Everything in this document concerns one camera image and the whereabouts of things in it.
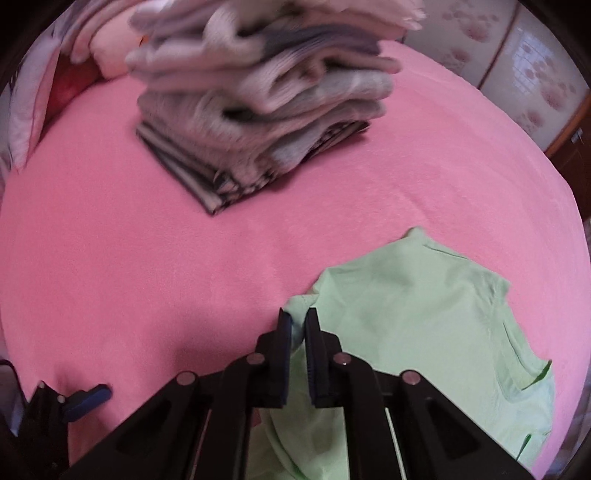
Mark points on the pink blanket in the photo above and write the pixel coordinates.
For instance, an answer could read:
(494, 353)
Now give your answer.
(115, 277)

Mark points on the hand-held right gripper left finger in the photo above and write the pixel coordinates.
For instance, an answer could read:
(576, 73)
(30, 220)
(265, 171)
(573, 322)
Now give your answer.
(285, 353)

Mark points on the brown wooden door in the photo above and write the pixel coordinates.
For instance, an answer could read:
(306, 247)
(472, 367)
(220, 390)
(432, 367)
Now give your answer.
(575, 147)

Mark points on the red cloth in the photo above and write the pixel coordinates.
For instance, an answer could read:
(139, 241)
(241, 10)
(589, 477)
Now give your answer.
(74, 83)

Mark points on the pale printed pillow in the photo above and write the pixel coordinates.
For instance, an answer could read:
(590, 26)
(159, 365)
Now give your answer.
(32, 106)

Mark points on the pink folded quilt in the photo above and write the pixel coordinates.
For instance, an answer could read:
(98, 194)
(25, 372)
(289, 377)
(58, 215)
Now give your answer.
(113, 48)

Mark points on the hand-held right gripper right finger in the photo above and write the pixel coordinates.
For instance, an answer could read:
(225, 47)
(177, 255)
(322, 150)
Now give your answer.
(312, 357)

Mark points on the light green shirt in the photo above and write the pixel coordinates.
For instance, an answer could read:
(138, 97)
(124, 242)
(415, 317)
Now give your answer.
(406, 323)

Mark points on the stack of folded clothes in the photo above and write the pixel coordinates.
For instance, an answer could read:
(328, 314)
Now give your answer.
(258, 115)

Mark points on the floral wardrobe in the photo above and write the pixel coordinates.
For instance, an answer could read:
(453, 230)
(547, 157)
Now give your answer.
(517, 55)

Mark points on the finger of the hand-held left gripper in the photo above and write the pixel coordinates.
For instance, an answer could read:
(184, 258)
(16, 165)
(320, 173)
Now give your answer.
(87, 399)

